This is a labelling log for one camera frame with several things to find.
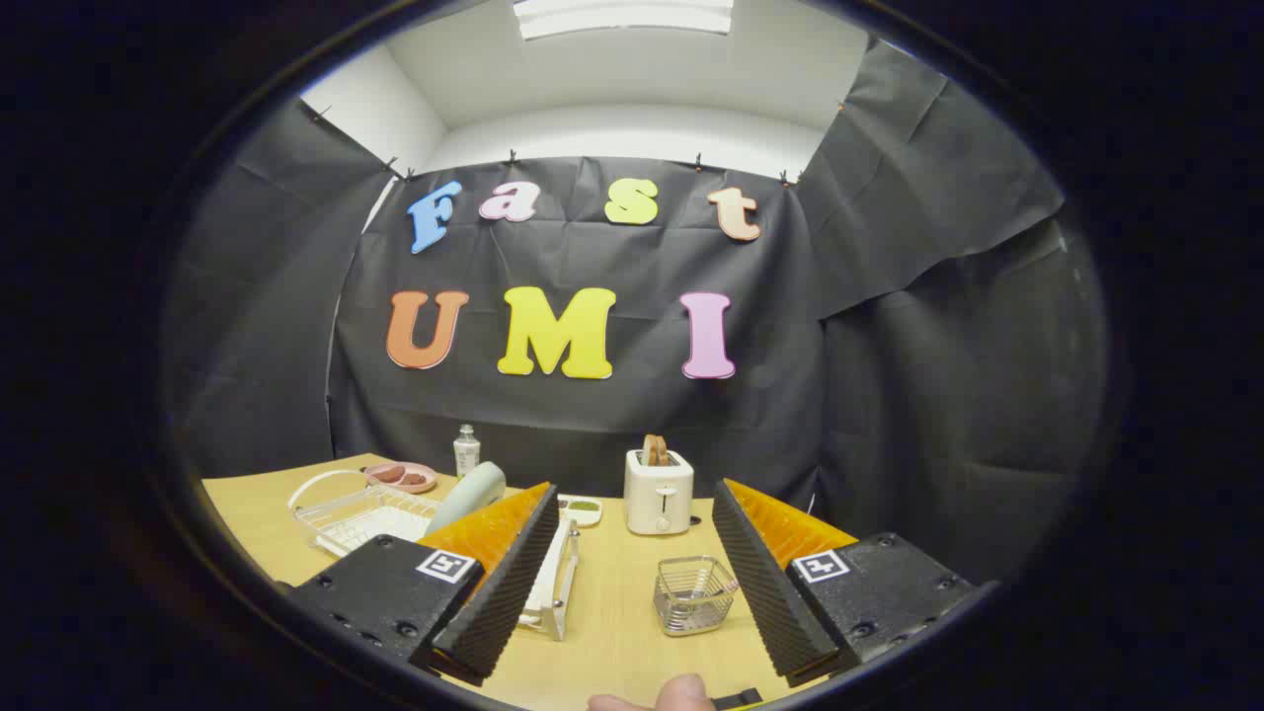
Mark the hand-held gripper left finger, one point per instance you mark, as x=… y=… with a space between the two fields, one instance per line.
x=504 y=583

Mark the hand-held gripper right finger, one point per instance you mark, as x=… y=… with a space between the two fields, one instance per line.
x=765 y=583

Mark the pale green plate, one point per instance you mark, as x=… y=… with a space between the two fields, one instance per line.
x=469 y=494

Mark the white divided dish with beans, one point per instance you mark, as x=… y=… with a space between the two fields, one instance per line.
x=583 y=511

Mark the pink plate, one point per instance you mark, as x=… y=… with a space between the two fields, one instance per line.
x=420 y=486

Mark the clear bottle with green liquid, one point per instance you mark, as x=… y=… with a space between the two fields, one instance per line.
x=466 y=456

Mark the brown meat piece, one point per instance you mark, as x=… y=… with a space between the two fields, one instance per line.
x=413 y=480
x=389 y=474

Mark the white toaster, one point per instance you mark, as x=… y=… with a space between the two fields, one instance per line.
x=657 y=499

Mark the brown bread slice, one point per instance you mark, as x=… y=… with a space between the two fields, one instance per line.
x=654 y=451

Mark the black backdrop cloth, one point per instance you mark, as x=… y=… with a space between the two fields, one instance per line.
x=889 y=395

